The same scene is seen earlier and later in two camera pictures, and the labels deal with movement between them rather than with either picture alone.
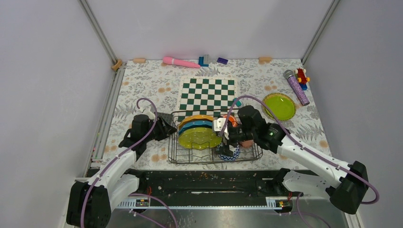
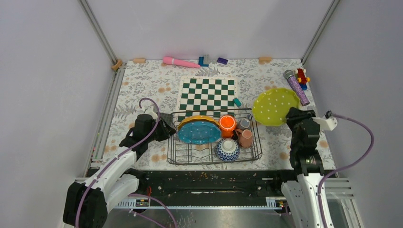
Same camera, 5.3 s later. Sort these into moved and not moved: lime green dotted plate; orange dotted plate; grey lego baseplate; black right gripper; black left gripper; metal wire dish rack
Moved: black right gripper; lime green dotted plate
Not moved: grey lego baseplate; orange dotted plate; metal wire dish rack; black left gripper
